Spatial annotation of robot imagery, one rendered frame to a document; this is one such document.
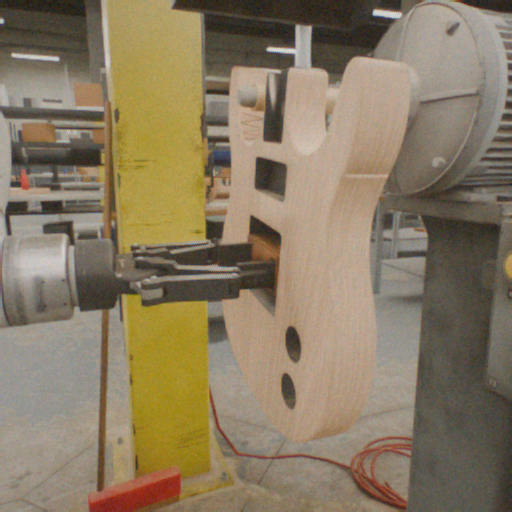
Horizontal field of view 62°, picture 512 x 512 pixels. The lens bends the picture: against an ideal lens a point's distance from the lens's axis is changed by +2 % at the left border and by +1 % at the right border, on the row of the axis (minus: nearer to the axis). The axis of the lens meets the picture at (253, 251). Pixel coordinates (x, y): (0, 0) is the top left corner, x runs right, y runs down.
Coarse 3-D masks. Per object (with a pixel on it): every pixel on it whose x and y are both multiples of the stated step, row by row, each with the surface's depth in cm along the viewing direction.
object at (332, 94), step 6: (252, 84) 53; (258, 84) 52; (264, 84) 52; (258, 90) 51; (264, 90) 51; (330, 90) 55; (336, 90) 55; (258, 96) 51; (264, 96) 51; (330, 96) 54; (336, 96) 55; (258, 102) 52; (330, 102) 55; (252, 108) 53; (258, 108) 52; (330, 108) 55
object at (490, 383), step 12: (504, 216) 44; (504, 228) 44; (504, 240) 44; (504, 252) 44; (504, 264) 44; (504, 276) 44; (504, 288) 44; (492, 300) 46; (504, 300) 44; (492, 312) 46; (504, 312) 44; (492, 324) 46; (504, 324) 45; (492, 336) 46; (504, 336) 45; (492, 348) 46; (504, 348) 45; (492, 360) 46; (504, 360) 45; (492, 372) 46; (504, 372) 45; (492, 384) 47; (504, 384) 45; (504, 396) 45
